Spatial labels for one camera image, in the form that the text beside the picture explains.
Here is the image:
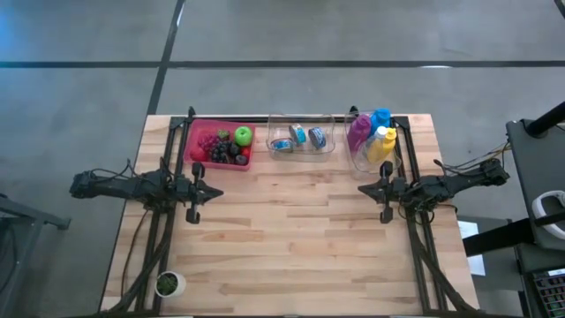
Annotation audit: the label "yellow squeeze bottle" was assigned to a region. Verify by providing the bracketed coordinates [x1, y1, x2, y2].
[368, 127, 398, 165]

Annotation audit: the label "blue squeeze bottle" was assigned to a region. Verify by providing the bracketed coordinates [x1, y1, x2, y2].
[369, 107, 393, 133]

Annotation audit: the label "magenta squeeze bottle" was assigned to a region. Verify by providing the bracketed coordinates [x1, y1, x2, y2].
[346, 113, 373, 154]

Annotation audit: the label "black side desk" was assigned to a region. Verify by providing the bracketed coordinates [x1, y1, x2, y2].
[458, 100, 565, 318]

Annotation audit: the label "white paper sheet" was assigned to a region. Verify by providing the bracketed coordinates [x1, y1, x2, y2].
[456, 219, 480, 243]
[465, 253, 487, 277]

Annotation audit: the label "small plant white pot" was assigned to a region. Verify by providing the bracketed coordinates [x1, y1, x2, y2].
[154, 269, 186, 299]

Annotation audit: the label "grey floor stand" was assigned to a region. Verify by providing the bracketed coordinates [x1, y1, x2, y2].
[0, 187, 72, 310]

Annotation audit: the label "clear plastic bin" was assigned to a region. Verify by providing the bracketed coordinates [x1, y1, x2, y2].
[266, 113, 337, 163]
[344, 107, 403, 174]

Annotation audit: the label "black toy grapes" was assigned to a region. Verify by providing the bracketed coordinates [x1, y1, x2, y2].
[209, 140, 233, 165]

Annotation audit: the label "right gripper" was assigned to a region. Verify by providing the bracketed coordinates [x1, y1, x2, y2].
[358, 161, 414, 224]

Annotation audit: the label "pink plastic tray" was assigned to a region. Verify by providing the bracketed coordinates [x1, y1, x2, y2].
[183, 117, 258, 172]

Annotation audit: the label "thin wire bundle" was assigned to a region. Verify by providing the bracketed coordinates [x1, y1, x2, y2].
[434, 141, 509, 176]

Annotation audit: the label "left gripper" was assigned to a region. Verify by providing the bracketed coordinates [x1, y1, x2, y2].
[174, 162, 224, 225]

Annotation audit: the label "black computer keyboard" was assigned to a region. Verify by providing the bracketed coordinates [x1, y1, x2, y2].
[531, 267, 565, 318]

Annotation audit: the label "green toy apple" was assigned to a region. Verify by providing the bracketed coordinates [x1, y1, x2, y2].
[233, 125, 255, 148]

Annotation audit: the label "blue label tin can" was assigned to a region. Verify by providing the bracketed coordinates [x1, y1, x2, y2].
[308, 126, 328, 149]
[288, 122, 307, 146]

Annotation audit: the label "clear bottle white cap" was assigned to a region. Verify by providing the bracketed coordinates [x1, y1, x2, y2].
[364, 125, 389, 163]

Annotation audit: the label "gold lid tin can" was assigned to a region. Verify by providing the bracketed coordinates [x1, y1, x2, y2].
[269, 137, 295, 153]

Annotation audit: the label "purple toy grapes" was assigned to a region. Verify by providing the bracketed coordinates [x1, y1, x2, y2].
[198, 128, 232, 154]

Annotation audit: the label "white headset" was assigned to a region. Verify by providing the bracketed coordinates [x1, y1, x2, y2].
[531, 189, 565, 230]

